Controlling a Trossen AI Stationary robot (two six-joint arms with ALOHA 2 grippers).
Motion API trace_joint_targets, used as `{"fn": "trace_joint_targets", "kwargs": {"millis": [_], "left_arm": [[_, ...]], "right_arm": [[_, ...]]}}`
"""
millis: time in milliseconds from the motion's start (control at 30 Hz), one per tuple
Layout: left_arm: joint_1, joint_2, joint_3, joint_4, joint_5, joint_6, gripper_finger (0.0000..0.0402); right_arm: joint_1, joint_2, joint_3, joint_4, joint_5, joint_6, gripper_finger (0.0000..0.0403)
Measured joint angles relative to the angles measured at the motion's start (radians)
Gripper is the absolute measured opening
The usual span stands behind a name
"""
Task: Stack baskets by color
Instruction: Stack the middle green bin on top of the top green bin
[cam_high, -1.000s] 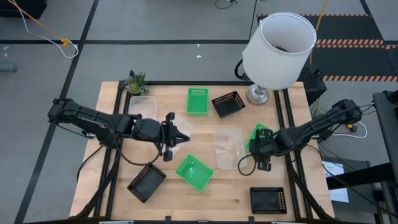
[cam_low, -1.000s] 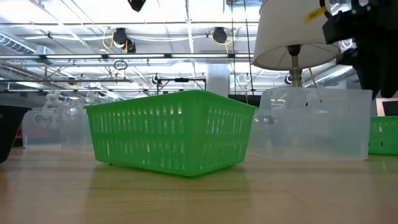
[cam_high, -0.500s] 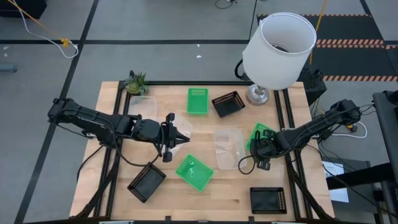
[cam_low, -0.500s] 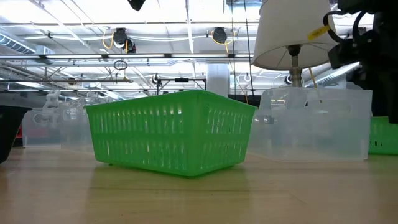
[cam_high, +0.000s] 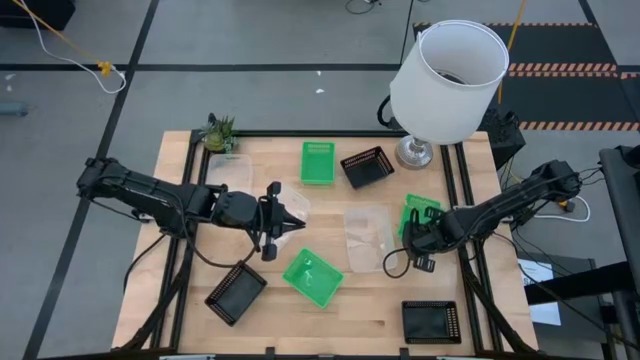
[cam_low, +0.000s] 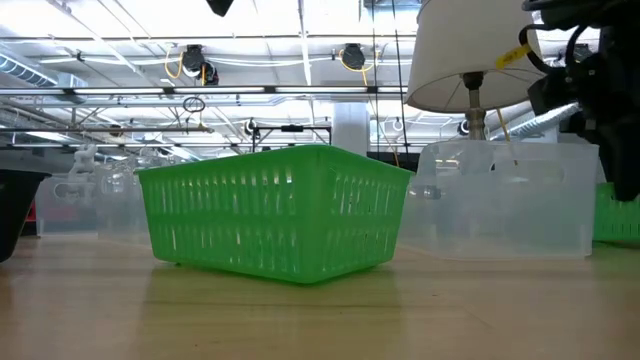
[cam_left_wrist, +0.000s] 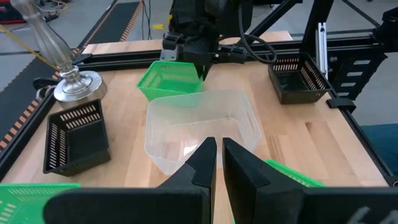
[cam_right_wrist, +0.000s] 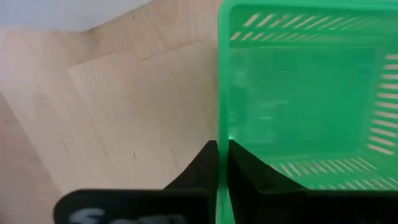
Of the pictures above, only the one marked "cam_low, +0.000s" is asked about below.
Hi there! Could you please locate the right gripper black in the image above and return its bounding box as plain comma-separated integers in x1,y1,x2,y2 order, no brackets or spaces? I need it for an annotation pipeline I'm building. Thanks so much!
597,24,640,202

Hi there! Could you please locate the green plastic slotted basket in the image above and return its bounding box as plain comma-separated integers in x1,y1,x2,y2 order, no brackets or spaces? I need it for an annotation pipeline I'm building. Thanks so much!
592,182,640,245
135,143,416,285

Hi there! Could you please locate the black plastic slotted basket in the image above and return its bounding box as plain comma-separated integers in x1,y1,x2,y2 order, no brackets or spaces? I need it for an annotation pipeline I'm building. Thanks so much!
0,168,53,264

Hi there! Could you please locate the white building column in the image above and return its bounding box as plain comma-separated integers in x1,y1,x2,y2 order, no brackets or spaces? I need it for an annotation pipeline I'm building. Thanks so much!
332,102,371,157

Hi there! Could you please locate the table lamp white shade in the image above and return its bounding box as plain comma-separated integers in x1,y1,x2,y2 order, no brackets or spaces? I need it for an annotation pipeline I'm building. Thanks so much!
405,0,549,143

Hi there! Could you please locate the black ceiling cable reel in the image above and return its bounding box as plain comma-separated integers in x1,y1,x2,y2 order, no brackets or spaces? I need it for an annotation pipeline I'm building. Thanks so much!
180,43,220,86
338,42,368,72

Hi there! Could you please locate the silver flexible duct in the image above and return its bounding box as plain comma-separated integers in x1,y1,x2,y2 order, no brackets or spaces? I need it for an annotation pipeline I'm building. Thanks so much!
491,102,584,142

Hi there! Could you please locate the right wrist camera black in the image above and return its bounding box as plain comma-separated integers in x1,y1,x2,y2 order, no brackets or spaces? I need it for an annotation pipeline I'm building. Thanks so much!
527,64,601,132

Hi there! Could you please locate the black metal frame rig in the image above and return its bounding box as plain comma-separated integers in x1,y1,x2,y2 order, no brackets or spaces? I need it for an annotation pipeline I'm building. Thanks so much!
252,124,333,153

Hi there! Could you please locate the yellow cable tag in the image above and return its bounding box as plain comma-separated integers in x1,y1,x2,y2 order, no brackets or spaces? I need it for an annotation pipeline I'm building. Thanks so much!
494,43,533,70

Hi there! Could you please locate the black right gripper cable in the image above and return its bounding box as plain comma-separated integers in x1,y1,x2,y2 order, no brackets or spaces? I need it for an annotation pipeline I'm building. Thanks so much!
518,23,589,76

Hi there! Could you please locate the grey ceiling duct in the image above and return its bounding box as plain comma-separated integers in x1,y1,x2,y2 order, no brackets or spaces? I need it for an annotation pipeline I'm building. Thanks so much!
0,52,61,89

